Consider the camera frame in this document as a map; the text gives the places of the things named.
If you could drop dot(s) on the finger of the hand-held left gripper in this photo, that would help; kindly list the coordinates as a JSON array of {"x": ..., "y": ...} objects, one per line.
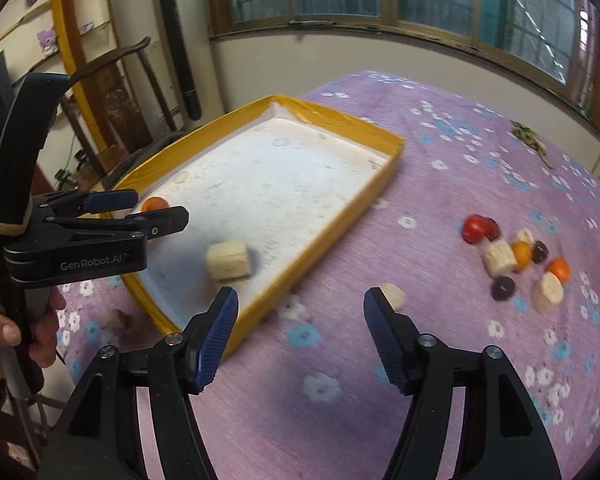
[
  {"x": 110, "y": 201},
  {"x": 165, "y": 220}
]

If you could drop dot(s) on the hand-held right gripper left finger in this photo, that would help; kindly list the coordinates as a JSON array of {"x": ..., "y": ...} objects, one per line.
[{"x": 215, "y": 342}]

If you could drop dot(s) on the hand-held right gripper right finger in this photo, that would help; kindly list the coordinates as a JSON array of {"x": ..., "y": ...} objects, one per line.
[{"x": 385, "y": 342}]

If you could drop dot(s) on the small orange fruit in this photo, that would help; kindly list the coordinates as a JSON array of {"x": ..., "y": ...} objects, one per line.
[
  {"x": 155, "y": 204},
  {"x": 559, "y": 270},
  {"x": 522, "y": 255}
]

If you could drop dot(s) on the banana piece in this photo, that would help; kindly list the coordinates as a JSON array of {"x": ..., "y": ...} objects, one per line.
[
  {"x": 395, "y": 295},
  {"x": 524, "y": 236},
  {"x": 499, "y": 258},
  {"x": 547, "y": 293},
  {"x": 228, "y": 260}
]

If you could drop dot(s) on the yellow tray with white inside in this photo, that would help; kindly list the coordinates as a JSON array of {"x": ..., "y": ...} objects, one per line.
[{"x": 280, "y": 185}]

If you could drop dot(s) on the person's left hand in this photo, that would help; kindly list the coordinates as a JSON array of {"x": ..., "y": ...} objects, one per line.
[{"x": 0, "y": 327}]

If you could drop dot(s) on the small brown fruit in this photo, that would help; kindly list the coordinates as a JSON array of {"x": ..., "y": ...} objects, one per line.
[{"x": 117, "y": 319}]

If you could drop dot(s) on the dark wooden chair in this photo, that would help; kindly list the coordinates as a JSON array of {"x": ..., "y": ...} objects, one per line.
[{"x": 120, "y": 105}]

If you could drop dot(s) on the dark purple grape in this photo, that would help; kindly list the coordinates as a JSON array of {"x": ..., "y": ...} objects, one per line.
[
  {"x": 503, "y": 288},
  {"x": 539, "y": 252}
]

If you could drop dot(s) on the purple floral blanket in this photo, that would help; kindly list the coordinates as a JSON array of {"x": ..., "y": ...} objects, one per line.
[{"x": 430, "y": 185}]

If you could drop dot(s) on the black rolled tube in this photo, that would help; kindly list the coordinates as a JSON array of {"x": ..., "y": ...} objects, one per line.
[{"x": 180, "y": 50}]

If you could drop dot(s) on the purple plush toy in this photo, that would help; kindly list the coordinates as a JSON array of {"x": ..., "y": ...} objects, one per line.
[{"x": 47, "y": 40}]

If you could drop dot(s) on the green leafy sprig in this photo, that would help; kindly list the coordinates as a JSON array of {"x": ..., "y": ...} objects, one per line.
[{"x": 526, "y": 135}]

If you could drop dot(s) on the wooden framed window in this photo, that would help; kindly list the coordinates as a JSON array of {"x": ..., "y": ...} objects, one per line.
[{"x": 430, "y": 25}]

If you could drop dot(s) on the yellow frame strip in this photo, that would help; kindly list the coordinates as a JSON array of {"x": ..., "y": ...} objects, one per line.
[{"x": 75, "y": 70}]

